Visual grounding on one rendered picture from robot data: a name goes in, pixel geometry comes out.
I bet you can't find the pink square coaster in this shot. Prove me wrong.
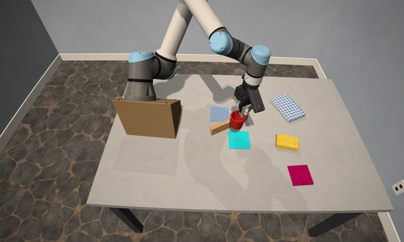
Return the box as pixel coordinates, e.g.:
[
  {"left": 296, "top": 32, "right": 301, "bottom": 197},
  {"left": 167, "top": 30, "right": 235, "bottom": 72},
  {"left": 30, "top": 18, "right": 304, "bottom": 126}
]
[{"left": 287, "top": 165, "right": 314, "bottom": 186}]

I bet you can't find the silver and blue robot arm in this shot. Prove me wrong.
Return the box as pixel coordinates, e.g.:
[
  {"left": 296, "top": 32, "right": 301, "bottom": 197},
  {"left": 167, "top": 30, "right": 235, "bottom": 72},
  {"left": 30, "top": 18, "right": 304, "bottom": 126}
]
[{"left": 124, "top": 0, "right": 271, "bottom": 113}]

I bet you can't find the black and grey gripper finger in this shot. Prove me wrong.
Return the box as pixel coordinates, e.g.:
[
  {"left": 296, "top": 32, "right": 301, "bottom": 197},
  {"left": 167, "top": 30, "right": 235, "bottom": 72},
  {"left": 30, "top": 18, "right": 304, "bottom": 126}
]
[
  {"left": 245, "top": 104, "right": 253, "bottom": 115},
  {"left": 237, "top": 101, "right": 246, "bottom": 118}
]

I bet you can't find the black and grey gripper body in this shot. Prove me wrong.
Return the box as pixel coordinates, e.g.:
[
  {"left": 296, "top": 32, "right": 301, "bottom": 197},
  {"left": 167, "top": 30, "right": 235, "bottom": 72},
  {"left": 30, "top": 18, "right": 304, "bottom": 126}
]
[{"left": 234, "top": 75, "right": 259, "bottom": 106}]

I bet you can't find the yellow sponge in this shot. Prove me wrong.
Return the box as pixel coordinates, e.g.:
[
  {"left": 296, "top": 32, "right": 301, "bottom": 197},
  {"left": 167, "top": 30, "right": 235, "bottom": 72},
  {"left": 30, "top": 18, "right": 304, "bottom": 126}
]
[{"left": 276, "top": 134, "right": 299, "bottom": 151}]

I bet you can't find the blue and white checkered towel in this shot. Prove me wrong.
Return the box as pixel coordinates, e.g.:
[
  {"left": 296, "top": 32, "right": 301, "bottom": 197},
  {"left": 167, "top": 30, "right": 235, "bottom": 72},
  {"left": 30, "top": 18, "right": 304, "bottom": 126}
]
[{"left": 270, "top": 94, "right": 306, "bottom": 123}]

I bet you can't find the red cup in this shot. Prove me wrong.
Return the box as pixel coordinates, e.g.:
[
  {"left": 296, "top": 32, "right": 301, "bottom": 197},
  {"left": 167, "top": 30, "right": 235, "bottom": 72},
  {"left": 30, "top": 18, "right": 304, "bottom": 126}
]
[{"left": 230, "top": 110, "right": 246, "bottom": 130}]

